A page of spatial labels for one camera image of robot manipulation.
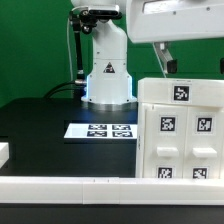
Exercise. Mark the white cabinet body box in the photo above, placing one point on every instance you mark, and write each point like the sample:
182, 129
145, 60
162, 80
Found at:
141, 143

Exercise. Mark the white block at left edge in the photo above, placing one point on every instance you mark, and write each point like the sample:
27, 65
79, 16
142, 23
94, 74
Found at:
4, 153

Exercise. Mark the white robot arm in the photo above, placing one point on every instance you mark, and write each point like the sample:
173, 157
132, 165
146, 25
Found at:
115, 22

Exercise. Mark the white L-shaped table fence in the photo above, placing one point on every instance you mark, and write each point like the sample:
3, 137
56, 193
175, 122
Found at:
118, 191

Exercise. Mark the black camera on stand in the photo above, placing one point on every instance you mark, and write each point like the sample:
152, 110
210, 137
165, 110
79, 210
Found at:
102, 12

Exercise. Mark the white cabinet top block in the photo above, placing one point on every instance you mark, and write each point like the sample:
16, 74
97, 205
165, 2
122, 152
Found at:
193, 92

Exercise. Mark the white base tag plate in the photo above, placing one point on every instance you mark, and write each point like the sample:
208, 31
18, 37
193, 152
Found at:
101, 131

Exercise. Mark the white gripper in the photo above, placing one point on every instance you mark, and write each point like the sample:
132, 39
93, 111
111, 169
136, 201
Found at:
173, 20

